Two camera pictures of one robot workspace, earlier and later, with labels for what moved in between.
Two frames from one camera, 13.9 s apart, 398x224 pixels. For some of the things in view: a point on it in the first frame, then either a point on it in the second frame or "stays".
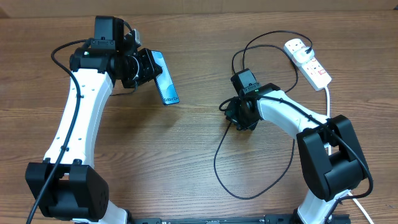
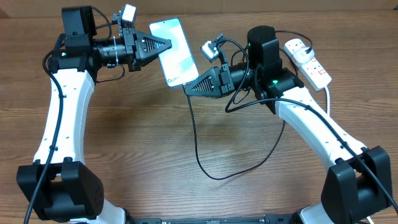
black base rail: [260, 219] stays
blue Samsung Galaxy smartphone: [163, 81] → [178, 62]
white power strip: [317, 76] stays
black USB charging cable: [230, 123] → [272, 149]
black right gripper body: [237, 114] → [226, 79]
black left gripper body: [146, 69] → [133, 60]
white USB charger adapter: [301, 56] stays
